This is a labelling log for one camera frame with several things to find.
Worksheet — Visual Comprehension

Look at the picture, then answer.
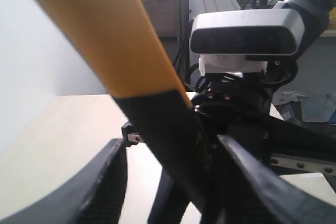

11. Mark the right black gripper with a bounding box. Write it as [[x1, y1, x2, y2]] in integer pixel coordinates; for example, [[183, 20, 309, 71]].
[[121, 61, 336, 176]]

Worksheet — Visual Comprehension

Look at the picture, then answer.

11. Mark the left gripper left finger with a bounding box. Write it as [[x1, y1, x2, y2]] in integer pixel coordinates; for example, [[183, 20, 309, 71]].
[[1, 138, 128, 223]]

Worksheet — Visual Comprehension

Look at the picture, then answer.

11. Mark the yellow black claw hammer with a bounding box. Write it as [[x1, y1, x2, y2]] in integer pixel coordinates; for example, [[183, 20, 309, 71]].
[[36, 0, 222, 223]]

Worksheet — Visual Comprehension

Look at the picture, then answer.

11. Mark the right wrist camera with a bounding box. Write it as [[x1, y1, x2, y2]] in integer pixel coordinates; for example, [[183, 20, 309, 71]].
[[190, 9, 305, 76]]

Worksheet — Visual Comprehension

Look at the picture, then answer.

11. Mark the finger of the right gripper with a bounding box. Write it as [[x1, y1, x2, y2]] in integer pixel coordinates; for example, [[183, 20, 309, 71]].
[[147, 169, 190, 224]]

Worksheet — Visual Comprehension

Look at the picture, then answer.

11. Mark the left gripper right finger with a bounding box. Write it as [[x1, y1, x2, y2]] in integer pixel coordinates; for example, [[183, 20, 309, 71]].
[[218, 135, 335, 223]]

